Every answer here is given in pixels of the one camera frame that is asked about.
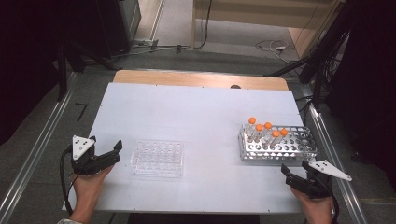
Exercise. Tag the clear plastic tube rack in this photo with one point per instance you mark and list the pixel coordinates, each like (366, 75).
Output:
(157, 158)

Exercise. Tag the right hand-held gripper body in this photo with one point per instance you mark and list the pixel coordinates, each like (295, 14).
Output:
(313, 185)

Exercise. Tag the light left sleeve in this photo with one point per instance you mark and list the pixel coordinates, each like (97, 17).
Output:
(70, 221)

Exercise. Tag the black metal stand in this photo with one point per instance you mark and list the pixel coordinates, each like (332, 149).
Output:
(62, 77)

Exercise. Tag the metal tube rack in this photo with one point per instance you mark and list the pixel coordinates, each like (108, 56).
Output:
(299, 146)

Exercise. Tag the black cabinet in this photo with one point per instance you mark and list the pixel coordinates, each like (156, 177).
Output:
(109, 25)

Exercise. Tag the white board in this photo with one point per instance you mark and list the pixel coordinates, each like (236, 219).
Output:
(202, 109)

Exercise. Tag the light wooden furniture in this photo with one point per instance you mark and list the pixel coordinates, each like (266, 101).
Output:
(249, 18)

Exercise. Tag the person's right hand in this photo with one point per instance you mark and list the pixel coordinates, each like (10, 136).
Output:
(314, 208)

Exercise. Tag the aluminium floor rail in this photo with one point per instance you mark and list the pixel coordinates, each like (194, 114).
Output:
(323, 137)
(37, 140)

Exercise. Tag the person's left hand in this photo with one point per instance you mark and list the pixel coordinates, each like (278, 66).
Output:
(88, 188)

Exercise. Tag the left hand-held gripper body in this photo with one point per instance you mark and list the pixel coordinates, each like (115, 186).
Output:
(81, 146)

